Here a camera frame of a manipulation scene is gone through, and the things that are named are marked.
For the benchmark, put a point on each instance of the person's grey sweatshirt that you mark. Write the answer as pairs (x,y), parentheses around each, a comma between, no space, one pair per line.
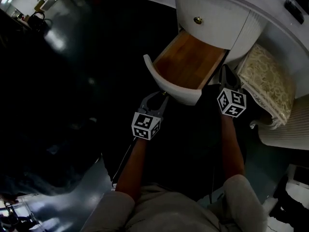
(173,211)

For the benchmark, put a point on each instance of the white curved dressing table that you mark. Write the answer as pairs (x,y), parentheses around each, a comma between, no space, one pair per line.
(265,16)

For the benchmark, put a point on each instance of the person's left forearm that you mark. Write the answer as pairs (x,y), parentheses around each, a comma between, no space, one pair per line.
(131,170)

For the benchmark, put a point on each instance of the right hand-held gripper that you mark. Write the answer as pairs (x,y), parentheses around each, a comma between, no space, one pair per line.
(231,105)

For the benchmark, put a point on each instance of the large white drawer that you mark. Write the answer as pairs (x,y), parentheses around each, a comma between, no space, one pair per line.
(188,62)

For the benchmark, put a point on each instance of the black handbag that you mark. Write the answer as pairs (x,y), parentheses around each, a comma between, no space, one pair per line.
(38,23)

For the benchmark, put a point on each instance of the white box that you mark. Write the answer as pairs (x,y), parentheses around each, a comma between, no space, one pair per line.
(48,2)

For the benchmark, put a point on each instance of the person's black trousers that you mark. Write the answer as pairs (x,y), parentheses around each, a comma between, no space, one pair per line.
(188,149)

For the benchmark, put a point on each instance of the white drawer with brass knob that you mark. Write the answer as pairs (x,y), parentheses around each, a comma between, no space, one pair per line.
(217,4)

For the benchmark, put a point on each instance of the person's right forearm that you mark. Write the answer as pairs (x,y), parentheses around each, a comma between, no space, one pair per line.
(231,153)

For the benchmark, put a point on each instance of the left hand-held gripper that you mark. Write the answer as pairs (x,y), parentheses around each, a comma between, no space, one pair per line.
(144,127)

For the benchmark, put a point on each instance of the cream upholstered stool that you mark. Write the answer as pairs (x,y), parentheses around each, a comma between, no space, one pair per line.
(268,81)

